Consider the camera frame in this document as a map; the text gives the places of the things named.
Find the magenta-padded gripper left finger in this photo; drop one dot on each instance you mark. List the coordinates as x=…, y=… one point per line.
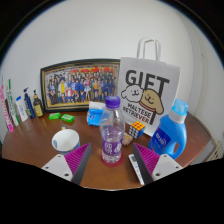
x=78, y=158

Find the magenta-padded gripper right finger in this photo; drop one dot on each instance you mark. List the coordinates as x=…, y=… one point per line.
x=147, y=159

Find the clear purple-capped water bottle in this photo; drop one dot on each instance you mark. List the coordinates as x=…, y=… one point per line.
x=112, y=133

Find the white remote control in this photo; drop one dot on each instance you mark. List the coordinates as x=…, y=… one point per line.
x=134, y=165

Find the small beige box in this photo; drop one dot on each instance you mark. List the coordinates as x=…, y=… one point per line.
x=127, y=139

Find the colourful puzzle cube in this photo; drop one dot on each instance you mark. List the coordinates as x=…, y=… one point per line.
x=137, y=130

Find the blue detergent bottle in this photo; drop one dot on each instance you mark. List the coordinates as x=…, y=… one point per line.
x=168, y=135

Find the flat round red coaster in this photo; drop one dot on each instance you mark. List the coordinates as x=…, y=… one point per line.
x=112, y=164

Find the small green packet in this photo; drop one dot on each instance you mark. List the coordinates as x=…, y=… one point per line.
x=54, y=116
x=67, y=118

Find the blue tissue pack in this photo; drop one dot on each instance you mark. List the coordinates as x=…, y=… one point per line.
x=95, y=115

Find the dark amber bottle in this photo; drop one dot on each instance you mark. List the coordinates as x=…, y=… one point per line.
x=38, y=106

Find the white paper gift bag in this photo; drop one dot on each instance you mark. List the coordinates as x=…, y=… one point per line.
x=146, y=90

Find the white radiator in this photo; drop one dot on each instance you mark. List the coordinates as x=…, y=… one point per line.
x=216, y=151

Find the dark blue pump bottle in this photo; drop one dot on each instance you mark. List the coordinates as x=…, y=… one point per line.
x=30, y=106

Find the framed group photo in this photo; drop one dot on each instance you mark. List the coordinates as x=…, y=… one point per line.
x=76, y=85

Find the white bottle with blue cap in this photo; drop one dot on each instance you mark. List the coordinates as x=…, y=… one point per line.
x=22, y=110

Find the tall green and white box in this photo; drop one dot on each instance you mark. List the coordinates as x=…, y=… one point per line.
x=13, y=106

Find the tall pink box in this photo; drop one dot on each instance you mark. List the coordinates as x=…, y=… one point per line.
x=6, y=111

